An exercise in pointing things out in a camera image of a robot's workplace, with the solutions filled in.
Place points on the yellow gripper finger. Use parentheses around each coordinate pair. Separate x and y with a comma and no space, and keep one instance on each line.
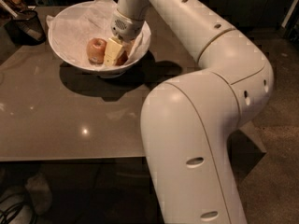
(114,49)

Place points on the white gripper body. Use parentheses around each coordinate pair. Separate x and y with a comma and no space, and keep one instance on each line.
(127,28)

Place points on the red-yellow apple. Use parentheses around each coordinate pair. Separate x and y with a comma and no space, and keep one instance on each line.
(96,50)
(127,49)

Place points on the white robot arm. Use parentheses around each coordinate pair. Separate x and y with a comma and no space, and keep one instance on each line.
(186,120)

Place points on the white ceramic bowl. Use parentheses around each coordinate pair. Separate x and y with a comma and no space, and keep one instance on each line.
(70,59)

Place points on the white crumpled paper liner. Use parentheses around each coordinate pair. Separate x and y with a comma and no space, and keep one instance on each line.
(81,22)

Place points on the white sock foot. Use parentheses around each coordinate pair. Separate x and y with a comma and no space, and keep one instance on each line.
(39,190)

